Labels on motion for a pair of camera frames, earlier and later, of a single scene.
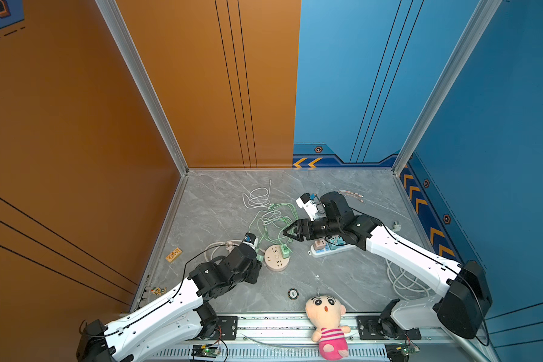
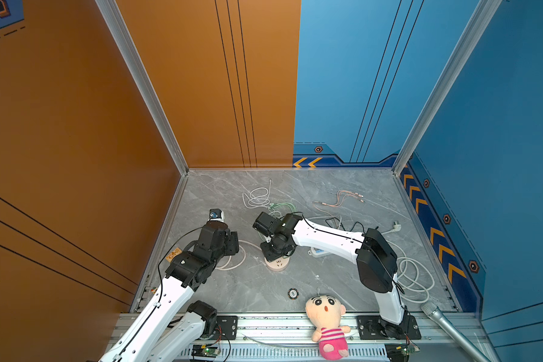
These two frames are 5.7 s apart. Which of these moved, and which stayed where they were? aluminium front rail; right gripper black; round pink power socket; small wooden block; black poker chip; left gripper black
Moved: left gripper black; right gripper black
Stayed: small wooden block; black poker chip; aluminium front rail; round pink power socket
